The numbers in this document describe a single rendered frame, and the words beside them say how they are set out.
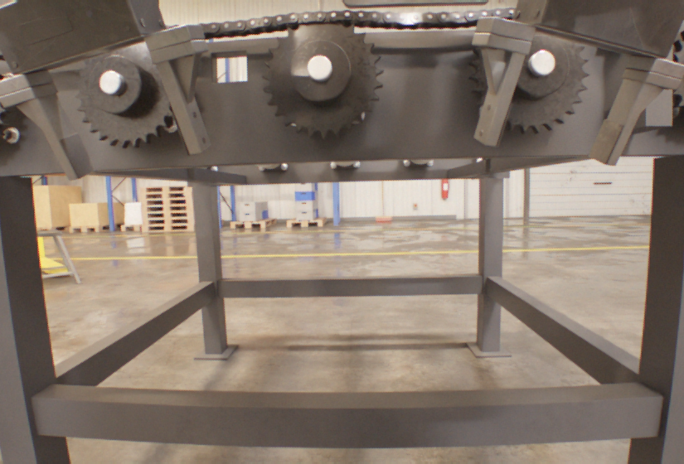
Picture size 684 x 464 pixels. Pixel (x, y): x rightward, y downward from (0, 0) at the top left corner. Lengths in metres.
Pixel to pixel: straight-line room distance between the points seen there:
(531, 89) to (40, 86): 0.56
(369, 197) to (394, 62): 9.04
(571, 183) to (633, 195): 1.78
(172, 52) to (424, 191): 9.50
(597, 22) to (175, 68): 0.35
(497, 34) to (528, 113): 0.26
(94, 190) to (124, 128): 11.45
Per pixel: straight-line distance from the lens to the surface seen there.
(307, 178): 1.53
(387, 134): 0.58
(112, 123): 0.65
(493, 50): 0.35
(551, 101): 0.61
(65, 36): 0.38
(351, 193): 9.60
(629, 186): 11.96
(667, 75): 0.45
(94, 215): 10.35
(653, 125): 0.65
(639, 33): 0.41
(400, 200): 9.67
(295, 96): 0.55
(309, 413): 0.67
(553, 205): 10.83
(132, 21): 0.35
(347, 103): 0.54
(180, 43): 0.34
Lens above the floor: 0.69
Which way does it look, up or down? 6 degrees down
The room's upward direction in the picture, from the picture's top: 2 degrees counter-clockwise
